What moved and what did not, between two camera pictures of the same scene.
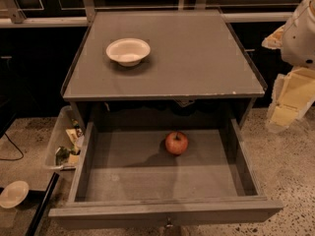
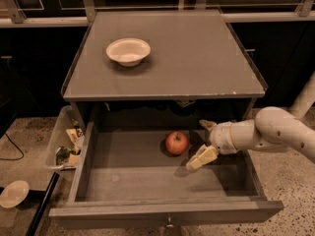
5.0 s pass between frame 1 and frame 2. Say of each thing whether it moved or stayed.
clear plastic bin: stayed
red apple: stayed
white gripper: moved
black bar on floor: stayed
